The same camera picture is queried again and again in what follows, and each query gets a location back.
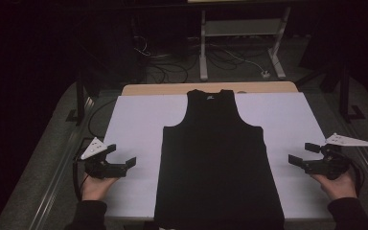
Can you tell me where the black tank top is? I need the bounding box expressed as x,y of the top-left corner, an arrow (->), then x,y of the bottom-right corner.
153,88 -> 286,230

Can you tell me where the white floor cable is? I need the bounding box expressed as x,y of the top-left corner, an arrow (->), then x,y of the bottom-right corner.
209,42 -> 266,74

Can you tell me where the thin black floor cable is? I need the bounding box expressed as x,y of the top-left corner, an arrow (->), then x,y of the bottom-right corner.
87,98 -> 119,139

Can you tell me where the hand-held gripper black cable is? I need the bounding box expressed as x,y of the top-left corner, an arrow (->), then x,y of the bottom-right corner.
72,157 -> 92,201
340,152 -> 366,197

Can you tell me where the black floor cable bundle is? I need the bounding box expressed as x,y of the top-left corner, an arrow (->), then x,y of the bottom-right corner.
145,60 -> 191,84

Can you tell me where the white desk frame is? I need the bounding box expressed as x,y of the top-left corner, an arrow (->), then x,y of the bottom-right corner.
187,0 -> 292,81

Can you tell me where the person's right hand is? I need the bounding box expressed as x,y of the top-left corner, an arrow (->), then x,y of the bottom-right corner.
310,168 -> 358,201

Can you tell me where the person's left hand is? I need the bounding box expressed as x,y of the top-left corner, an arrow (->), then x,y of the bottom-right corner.
80,174 -> 120,202

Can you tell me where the left hand-held gripper black cable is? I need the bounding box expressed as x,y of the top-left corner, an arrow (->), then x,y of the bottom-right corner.
72,157 -> 92,201

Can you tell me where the thin white looped cable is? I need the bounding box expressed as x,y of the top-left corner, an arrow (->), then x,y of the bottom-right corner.
133,34 -> 173,60

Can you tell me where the white foam board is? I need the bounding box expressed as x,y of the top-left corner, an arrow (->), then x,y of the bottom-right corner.
102,92 -> 334,221

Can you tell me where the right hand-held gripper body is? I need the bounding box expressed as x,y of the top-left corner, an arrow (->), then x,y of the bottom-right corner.
306,132 -> 368,180

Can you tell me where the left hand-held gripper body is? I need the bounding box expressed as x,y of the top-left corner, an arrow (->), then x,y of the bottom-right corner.
80,137 -> 127,180

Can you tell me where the right hand-held gripper black cable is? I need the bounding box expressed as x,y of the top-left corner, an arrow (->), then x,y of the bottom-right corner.
340,152 -> 366,197

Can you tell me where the black metal stand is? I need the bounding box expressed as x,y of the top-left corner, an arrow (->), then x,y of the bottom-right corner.
337,60 -> 367,123
65,75 -> 94,125

